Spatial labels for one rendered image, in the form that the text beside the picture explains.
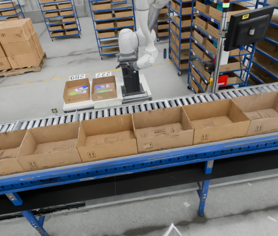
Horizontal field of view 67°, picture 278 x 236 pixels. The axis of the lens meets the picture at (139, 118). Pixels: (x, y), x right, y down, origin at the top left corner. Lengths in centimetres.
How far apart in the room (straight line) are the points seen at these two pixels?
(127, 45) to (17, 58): 397
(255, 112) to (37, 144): 179
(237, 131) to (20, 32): 496
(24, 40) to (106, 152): 452
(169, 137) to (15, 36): 477
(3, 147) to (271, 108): 220
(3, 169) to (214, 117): 160
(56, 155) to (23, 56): 447
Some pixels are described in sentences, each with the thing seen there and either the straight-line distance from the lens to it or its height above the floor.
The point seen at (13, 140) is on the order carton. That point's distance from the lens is 190.
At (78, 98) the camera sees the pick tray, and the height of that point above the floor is 80.
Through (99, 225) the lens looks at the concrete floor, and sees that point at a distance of 229.
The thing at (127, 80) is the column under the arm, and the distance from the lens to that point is 237.
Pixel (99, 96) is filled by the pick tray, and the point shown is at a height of 81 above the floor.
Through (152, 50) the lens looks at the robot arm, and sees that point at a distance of 208.
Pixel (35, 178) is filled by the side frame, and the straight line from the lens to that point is 160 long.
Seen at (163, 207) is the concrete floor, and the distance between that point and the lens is 229.
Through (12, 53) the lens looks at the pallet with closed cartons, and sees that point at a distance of 583.
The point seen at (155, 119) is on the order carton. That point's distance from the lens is 168.
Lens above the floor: 199
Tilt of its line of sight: 37 degrees down
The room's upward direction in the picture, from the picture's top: 7 degrees counter-clockwise
